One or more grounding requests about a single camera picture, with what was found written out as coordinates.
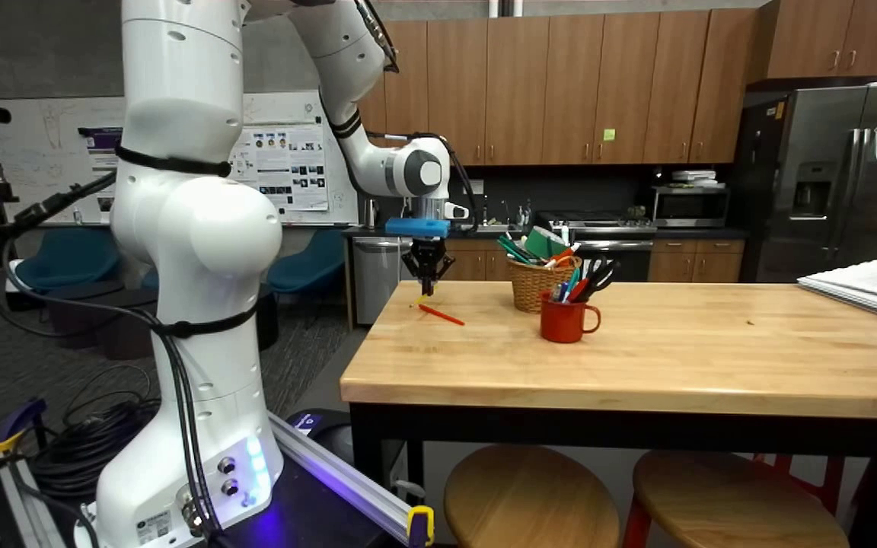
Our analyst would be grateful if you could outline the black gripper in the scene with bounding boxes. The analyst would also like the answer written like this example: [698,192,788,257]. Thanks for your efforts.
[400,237,457,297]

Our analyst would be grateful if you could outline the orange-red pen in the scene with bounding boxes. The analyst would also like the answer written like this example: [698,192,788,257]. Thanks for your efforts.
[417,302,469,330]

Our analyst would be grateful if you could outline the aluminium robot base platform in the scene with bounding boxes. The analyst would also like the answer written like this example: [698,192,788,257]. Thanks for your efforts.
[0,406,438,548]

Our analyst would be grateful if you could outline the silver trash can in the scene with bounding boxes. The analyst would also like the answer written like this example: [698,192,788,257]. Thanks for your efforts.
[347,232,414,330]

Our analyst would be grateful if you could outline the brown base cabinet beside oven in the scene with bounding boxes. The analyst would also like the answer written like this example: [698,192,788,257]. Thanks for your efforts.
[443,235,515,287]

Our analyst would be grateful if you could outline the wicker basket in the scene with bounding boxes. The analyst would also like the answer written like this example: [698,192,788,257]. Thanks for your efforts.
[506,256,574,315]

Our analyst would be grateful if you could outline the green paper packets bundle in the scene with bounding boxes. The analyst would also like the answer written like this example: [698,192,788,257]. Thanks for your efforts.
[493,221,577,274]

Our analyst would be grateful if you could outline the blue chair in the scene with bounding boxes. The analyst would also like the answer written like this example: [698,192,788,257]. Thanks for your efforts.
[11,225,126,297]
[262,225,349,297]

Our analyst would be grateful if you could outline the red mug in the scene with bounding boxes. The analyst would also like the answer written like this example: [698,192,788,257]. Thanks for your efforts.
[539,292,605,346]

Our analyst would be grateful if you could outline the bunch of coloured markers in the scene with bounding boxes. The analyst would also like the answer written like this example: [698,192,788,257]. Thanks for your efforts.
[551,253,621,308]

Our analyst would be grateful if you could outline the whiteboard with printed sheets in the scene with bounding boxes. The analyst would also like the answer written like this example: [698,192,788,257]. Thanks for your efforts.
[0,90,361,232]

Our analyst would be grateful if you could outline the stainless steel oven range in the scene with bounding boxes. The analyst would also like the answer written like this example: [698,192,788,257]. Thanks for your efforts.
[570,221,653,287]

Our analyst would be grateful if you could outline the round wooden stool red legs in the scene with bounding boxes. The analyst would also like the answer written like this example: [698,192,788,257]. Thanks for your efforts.
[621,447,852,548]
[440,445,623,548]

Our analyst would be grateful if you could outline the yellow clamp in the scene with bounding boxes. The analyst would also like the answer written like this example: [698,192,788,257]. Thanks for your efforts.
[401,501,438,548]

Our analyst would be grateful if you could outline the wooden table black legs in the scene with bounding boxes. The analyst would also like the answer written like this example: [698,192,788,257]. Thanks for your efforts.
[339,276,877,548]

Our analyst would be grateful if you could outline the brown base cabinet by refrigerator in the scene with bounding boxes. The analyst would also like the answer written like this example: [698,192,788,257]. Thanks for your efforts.
[645,235,748,287]

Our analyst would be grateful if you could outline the microwave oven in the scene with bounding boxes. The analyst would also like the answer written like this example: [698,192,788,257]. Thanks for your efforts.
[648,183,732,232]

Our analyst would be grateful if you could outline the stainless steel refrigerator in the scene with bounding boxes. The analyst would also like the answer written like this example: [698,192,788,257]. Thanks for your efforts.
[731,82,877,287]

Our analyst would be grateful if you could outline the white paper stack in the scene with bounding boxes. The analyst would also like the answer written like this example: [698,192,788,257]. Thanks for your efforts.
[795,253,877,327]

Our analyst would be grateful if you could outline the brown cabinet above refrigerator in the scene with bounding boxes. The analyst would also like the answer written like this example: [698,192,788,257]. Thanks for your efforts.
[746,0,877,87]

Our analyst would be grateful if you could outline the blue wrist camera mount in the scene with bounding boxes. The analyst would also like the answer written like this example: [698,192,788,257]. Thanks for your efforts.
[384,210,454,242]

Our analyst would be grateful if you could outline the long brown wall cabinets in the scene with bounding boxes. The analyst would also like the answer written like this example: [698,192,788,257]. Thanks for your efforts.
[355,5,760,170]

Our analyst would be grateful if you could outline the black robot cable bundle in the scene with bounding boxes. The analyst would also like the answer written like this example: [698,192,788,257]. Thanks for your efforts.
[0,167,218,534]

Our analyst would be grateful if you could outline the coiled black cables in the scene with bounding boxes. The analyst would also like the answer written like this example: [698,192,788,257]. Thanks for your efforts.
[27,391,159,501]

